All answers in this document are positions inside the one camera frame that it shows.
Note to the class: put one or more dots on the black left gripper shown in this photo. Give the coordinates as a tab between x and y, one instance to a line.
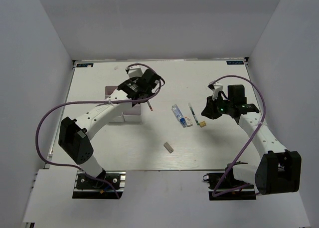
134	81

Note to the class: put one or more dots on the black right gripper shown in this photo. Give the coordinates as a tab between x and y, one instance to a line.
210	111

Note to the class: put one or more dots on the red ink clear pen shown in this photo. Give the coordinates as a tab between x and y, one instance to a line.
149	105

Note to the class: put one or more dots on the green ink clear pen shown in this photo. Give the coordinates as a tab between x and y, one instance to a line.
193	113

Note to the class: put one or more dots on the clear glue bottle blue cap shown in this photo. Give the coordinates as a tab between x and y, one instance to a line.
179	115

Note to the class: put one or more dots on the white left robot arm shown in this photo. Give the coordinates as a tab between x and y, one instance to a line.
75	135

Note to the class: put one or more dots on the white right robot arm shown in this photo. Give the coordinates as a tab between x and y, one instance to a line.
279	169

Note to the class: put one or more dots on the small tan eraser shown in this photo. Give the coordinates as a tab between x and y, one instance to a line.
202	124

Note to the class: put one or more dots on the white right organizer box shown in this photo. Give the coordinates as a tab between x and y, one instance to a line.
133	115

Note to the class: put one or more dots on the white organizer box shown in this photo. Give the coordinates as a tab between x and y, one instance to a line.
109	89
133	115

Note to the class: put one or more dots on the white left organizer box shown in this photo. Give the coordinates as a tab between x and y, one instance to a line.
109	89

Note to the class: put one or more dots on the white eraser red print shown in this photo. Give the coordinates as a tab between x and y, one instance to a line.
189	122

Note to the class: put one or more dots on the right blue table label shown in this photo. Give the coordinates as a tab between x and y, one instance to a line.
234	62

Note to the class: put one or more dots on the blue table label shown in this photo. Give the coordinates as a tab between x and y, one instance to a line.
234	62
84	65

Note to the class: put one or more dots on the grey eraser block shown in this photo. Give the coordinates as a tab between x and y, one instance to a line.
168	147

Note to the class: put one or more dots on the left blue table label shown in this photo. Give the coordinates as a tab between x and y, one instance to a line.
84	65

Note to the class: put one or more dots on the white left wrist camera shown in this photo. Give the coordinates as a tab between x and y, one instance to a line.
134	71

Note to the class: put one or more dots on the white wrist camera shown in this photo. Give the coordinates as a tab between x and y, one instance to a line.
215	87
134	71

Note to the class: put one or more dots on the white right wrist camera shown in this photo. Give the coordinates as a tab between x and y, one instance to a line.
215	87

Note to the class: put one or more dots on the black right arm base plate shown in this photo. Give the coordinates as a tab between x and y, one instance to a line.
243	194

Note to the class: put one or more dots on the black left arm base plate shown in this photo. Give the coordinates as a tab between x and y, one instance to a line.
87	188

